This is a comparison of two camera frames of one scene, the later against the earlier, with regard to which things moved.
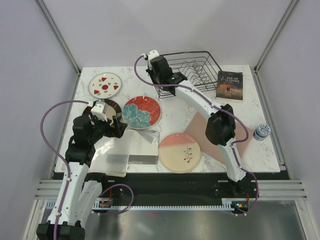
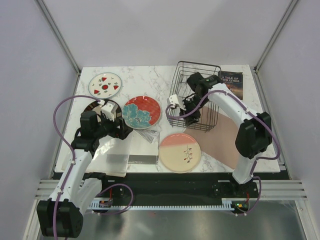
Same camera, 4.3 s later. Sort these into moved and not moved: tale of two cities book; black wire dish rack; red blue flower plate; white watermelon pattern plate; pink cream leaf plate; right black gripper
Moved: black wire dish rack; right black gripper
Not moved: tale of two cities book; pink cream leaf plate; white watermelon pattern plate; red blue flower plate
